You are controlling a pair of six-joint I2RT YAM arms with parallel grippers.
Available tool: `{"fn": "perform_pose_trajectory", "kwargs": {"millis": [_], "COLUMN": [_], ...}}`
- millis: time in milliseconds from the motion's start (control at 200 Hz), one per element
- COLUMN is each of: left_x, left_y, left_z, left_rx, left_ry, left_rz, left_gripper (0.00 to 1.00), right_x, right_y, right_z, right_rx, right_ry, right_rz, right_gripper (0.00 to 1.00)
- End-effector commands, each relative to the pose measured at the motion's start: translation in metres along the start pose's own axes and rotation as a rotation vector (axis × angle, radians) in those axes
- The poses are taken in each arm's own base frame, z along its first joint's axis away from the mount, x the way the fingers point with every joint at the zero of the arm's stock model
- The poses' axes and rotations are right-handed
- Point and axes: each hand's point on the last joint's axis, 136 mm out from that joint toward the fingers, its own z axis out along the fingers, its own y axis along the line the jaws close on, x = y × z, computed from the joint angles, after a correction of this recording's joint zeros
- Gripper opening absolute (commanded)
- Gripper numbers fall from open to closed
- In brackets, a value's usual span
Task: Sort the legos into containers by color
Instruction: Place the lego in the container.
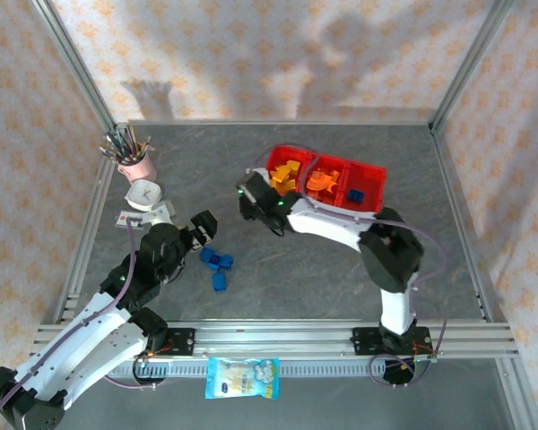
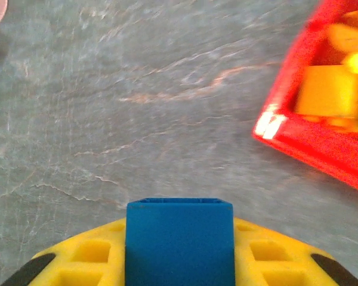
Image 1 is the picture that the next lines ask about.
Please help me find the white square clock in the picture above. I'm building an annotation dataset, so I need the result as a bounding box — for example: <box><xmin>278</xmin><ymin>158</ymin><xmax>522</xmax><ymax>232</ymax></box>
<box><xmin>124</xmin><ymin>178</ymin><xmax>163</xmax><ymax>212</ymax></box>

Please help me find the pink pencil cup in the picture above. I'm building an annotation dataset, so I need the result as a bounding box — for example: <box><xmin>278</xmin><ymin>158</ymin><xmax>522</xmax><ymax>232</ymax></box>
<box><xmin>117</xmin><ymin>151</ymin><xmax>158</xmax><ymax>185</ymax></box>

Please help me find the red three-compartment bin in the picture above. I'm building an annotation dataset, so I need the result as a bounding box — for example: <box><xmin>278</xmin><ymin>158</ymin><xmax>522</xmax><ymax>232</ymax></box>
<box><xmin>265</xmin><ymin>143</ymin><xmax>388</xmax><ymax>215</ymax></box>

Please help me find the blue snack bag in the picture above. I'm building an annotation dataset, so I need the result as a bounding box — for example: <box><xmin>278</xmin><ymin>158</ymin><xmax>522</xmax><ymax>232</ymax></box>
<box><xmin>204</xmin><ymin>356</ymin><xmax>282</xmax><ymax>401</ymax></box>

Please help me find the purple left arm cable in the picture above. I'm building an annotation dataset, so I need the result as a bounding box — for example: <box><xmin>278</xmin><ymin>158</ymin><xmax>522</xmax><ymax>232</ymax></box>
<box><xmin>0</xmin><ymin>217</ymin><xmax>138</xmax><ymax>425</ymax></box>

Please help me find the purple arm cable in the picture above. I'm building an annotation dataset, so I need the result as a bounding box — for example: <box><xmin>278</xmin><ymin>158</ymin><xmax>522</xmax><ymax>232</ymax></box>
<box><xmin>246</xmin><ymin>147</ymin><xmax>449</xmax><ymax>386</ymax></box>
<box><xmin>0</xmin><ymin>217</ymin><xmax>138</xmax><ymax>425</ymax></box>

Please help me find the aluminium frame rail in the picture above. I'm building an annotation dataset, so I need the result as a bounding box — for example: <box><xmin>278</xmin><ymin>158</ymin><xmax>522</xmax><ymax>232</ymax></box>
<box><xmin>429</xmin><ymin>125</ymin><xmax>508</xmax><ymax>323</ymax></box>
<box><xmin>53</xmin><ymin>125</ymin><xmax>134</xmax><ymax>323</ymax></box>

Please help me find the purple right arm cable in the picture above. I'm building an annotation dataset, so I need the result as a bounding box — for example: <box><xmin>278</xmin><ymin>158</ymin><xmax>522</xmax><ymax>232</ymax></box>
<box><xmin>246</xmin><ymin>147</ymin><xmax>449</xmax><ymax>386</ymax></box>

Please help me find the wide aluminium base rail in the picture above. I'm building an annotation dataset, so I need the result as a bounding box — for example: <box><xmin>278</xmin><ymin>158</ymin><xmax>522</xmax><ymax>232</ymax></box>
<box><xmin>33</xmin><ymin>318</ymin><xmax>520</xmax><ymax>359</ymax></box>

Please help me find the slotted grey cable duct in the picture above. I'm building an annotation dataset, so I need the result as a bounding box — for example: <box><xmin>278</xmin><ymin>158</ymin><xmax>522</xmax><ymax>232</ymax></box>
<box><xmin>102</xmin><ymin>357</ymin><xmax>434</xmax><ymax>378</ymax></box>

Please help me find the aluminium frame post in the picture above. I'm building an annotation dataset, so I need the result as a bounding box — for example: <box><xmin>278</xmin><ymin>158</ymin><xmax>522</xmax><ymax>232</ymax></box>
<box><xmin>29</xmin><ymin>0</ymin><xmax>117</xmax><ymax>131</ymax></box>
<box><xmin>429</xmin><ymin>0</ymin><xmax>516</xmax><ymax>133</ymax></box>

